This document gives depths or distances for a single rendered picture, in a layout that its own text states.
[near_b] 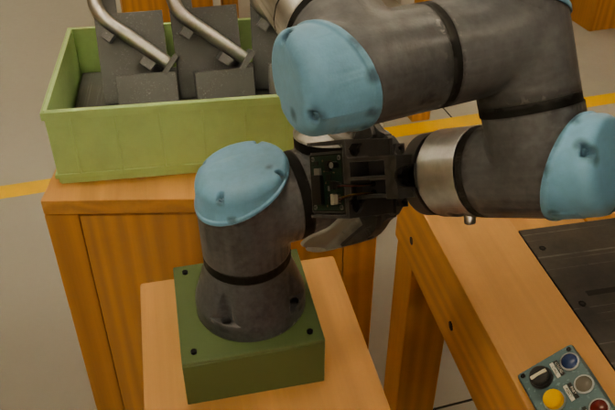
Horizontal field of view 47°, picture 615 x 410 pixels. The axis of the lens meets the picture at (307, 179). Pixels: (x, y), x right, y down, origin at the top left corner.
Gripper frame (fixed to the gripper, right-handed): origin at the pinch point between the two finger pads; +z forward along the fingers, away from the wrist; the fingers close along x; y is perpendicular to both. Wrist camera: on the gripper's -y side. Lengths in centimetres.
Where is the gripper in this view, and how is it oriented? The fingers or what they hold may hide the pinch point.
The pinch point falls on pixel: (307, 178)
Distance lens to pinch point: 77.3
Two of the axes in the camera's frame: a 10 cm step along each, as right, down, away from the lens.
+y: -7.6, 0.5, -6.5
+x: 0.6, 10.0, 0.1
